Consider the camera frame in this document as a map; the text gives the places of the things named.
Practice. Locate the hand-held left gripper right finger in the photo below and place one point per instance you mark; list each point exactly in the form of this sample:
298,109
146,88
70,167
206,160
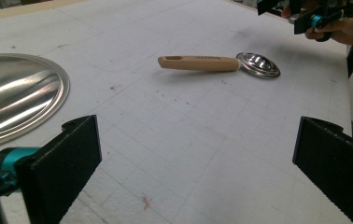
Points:
336,155

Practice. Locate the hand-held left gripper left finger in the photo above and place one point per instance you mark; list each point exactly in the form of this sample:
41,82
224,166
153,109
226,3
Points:
59,168

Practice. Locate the stainless steel pot lid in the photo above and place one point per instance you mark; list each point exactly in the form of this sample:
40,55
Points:
12,93

